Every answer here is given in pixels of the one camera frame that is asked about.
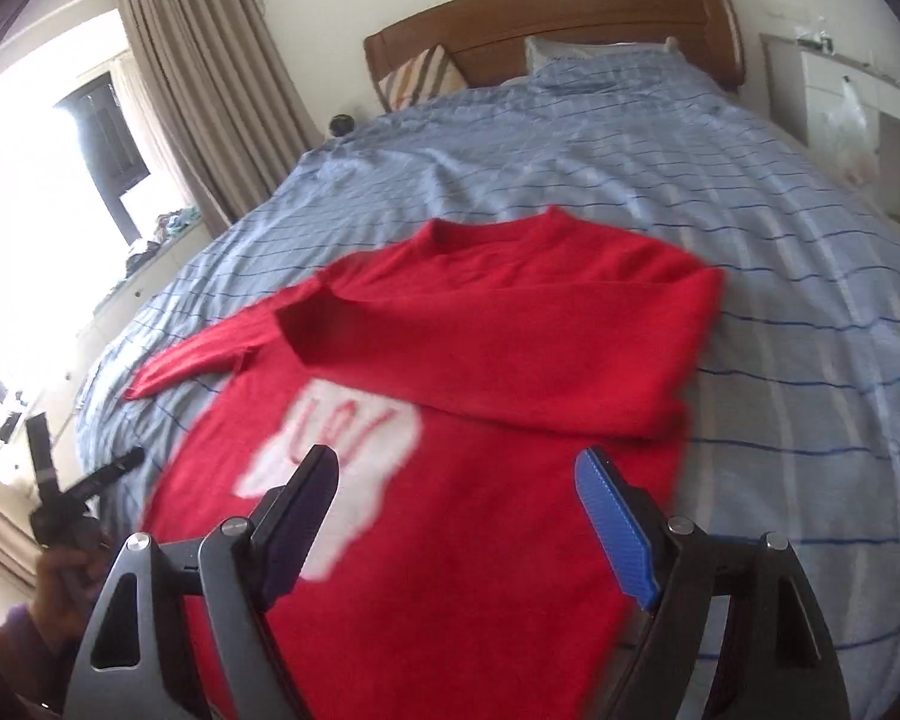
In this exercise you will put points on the clutter on window sill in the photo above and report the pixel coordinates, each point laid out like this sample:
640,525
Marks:
165,229

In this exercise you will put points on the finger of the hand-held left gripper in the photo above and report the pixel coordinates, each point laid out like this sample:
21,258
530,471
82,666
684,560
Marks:
109,471
43,450

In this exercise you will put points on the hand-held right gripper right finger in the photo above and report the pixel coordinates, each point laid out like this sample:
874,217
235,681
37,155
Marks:
615,525

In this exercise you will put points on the light blue pillow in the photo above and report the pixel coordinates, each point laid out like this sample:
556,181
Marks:
592,52

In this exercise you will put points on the wooden headboard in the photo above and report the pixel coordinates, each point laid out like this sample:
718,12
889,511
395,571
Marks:
570,15

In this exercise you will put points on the striped cushion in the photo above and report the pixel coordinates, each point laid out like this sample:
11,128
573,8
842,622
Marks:
424,79

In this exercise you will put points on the window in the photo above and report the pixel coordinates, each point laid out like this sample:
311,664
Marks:
109,142

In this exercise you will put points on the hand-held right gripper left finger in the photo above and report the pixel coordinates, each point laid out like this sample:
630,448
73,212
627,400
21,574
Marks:
304,517

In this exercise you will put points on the red knit sweater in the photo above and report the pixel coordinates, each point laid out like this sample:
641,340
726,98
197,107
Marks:
480,510

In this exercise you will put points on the translucent plastic bag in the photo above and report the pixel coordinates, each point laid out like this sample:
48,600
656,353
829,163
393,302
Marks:
849,135

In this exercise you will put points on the bed with blue checked cover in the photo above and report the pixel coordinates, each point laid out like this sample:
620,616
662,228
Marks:
757,240

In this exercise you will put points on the person's left forearm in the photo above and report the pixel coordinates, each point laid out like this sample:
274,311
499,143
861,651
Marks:
15,652

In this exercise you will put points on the person's left hand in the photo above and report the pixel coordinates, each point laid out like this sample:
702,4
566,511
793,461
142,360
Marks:
71,592

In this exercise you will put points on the small round fan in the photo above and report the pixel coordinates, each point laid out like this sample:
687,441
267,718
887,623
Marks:
342,124

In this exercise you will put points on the beige curtain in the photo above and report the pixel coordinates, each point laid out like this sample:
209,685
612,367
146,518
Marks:
210,90

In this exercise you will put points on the small items on desk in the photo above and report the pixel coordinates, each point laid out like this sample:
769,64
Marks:
814,40

